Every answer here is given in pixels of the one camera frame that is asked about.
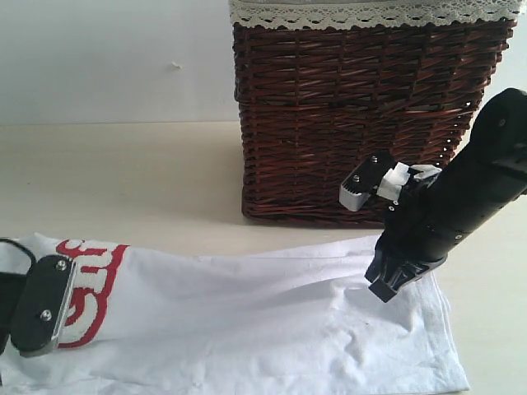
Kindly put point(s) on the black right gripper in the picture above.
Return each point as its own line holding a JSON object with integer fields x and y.
{"x": 485, "y": 176}

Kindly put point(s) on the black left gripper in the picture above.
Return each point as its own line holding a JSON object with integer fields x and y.
{"x": 12, "y": 284}

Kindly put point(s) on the white t-shirt red lettering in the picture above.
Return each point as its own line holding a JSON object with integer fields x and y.
{"x": 293, "y": 321}

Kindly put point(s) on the brown wicker basket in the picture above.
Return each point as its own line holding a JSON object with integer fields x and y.
{"x": 315, "y": 103}

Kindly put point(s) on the lace trimmed basket liner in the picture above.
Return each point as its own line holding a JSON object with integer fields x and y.
{"x": 344, "y": 15}

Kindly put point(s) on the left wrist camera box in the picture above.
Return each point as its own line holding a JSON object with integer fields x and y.
{"x": 42, "y": 308}

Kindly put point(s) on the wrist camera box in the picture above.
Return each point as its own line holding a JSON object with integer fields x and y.
{"x": 364, "y": 180}
{"x": 42, "y": 308}

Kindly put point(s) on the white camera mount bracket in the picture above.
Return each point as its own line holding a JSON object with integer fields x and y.
{"x": 395, "y": 179}

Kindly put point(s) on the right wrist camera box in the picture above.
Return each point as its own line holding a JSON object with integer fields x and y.
{"x": 364, "y": 180}

